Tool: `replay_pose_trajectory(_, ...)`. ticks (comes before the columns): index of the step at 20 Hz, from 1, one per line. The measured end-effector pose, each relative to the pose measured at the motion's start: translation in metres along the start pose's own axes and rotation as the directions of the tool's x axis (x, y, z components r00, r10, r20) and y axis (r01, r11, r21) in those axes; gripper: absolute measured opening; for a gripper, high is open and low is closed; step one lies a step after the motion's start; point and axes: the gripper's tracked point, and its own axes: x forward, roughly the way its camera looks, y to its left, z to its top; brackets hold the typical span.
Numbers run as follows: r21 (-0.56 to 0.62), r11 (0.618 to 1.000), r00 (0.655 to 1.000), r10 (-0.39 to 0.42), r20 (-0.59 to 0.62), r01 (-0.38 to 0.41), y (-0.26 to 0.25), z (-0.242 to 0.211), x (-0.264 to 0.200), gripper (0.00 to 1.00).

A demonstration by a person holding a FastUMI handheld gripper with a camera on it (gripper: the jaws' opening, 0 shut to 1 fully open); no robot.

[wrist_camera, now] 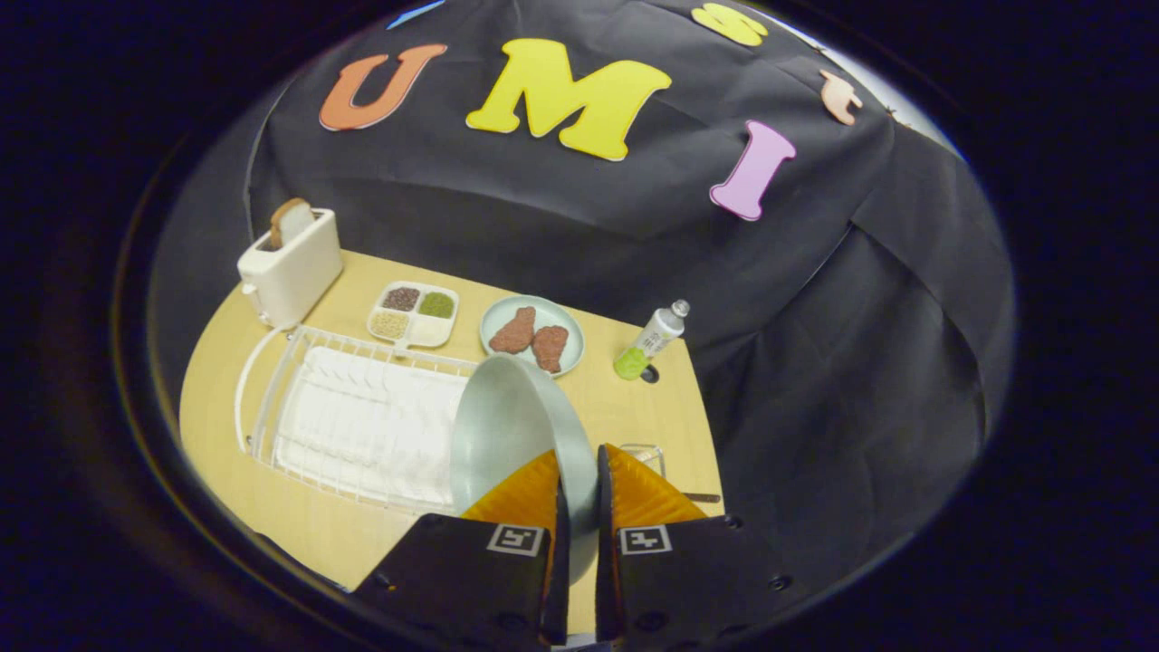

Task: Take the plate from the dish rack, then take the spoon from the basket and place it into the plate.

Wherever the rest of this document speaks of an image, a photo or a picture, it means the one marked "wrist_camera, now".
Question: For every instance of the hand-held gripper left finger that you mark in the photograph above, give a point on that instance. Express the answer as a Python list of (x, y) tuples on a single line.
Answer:
[(453, 580)]

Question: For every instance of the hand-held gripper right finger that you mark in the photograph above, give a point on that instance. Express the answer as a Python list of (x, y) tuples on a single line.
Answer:
[(697, 580)]

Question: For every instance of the clear basket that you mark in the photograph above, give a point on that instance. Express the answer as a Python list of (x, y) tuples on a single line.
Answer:
[(654, 457)]

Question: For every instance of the pale green plate with meat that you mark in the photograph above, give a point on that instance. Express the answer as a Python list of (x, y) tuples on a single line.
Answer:
[(545, 312)]

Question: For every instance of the black round table grommet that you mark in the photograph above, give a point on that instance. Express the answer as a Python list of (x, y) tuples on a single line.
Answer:
[(649, 374)]

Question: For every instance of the green tea bottle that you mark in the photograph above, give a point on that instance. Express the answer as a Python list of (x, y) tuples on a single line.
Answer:
[(654, 335)]

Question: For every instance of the white compartment tray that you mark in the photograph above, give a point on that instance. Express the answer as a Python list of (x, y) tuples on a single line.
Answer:
[(426, 331)]

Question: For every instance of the brown meat piece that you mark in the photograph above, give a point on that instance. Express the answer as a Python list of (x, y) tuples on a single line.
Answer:
[(514, 331), (550, 348)]

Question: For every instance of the black backdrop cloth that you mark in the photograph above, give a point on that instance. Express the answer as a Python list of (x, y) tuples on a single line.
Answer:
[(634, 254)]

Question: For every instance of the white toaster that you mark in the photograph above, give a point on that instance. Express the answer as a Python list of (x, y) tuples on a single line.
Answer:
[(294, 267)]

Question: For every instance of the bread slice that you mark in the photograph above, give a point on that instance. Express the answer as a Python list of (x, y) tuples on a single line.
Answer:
[(292, 222)]

